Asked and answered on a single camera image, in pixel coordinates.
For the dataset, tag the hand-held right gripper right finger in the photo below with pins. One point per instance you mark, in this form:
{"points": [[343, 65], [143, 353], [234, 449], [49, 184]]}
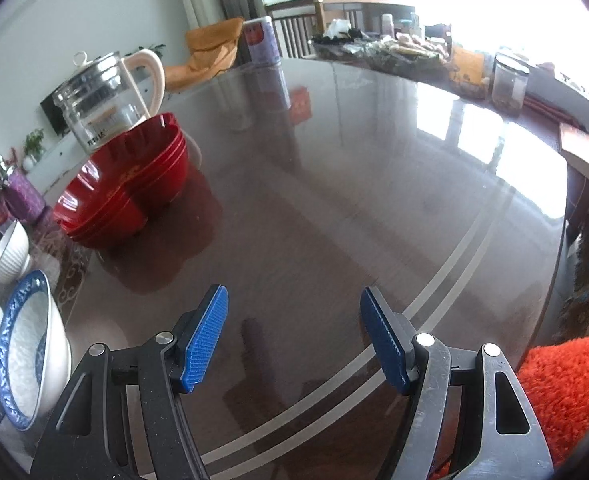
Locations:
{"points": [[382, 335]]}

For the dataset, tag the red flower-shaped plate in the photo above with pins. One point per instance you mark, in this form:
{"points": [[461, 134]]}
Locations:
{"points": [[172, 180], [124, 237], [119, 175]]}

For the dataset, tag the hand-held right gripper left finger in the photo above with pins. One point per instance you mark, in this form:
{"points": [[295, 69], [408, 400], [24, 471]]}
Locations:
{"points": [[204, 340]]}

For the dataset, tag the white television cabinet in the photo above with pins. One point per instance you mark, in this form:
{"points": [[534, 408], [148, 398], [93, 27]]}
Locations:
{"points": [[62, 160]]}

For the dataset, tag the wooden chair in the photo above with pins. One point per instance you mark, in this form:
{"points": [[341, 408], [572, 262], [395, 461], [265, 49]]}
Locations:
{"points": [[294, 30]]}

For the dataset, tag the black television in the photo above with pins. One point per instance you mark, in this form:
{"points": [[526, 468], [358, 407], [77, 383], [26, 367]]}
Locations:
{"points": [[54, 112]]}

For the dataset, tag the blue and white bowl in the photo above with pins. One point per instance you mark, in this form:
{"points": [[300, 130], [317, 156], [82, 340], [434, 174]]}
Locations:
{"points": [[29, 355]]}

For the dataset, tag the green potted plant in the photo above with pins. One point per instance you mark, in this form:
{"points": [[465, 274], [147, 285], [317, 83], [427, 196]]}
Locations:
{"points": [[34, 142]]}

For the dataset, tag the orange packet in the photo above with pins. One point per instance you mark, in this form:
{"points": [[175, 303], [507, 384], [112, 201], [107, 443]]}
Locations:
{"points": [[469, 72]]}

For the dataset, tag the purple gift box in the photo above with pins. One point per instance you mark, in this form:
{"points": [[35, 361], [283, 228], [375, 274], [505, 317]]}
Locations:
{"points": [[27, 197]]}

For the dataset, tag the book with orange cover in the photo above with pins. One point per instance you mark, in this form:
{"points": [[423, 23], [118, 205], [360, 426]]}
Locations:
{"points": [[584, 152]]}

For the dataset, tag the orange fuzzy clothing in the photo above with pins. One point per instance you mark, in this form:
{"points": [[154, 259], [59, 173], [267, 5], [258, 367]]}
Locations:
{"points": [[569, 390]]}

